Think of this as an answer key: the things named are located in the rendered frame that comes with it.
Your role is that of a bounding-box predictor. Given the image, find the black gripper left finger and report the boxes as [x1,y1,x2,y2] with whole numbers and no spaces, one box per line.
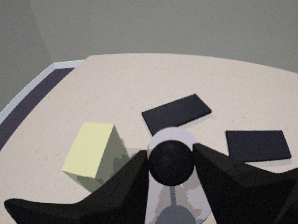
[4,149,149,224]

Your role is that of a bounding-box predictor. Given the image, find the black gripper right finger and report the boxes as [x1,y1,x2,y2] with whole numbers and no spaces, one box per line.
[192,143,298,224]

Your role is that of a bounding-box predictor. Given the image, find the pale yellow block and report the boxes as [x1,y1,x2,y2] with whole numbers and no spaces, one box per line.
[61,123,130,193]

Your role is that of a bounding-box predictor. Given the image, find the grey cylinder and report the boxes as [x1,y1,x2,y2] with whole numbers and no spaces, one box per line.
[148,127,197,155]

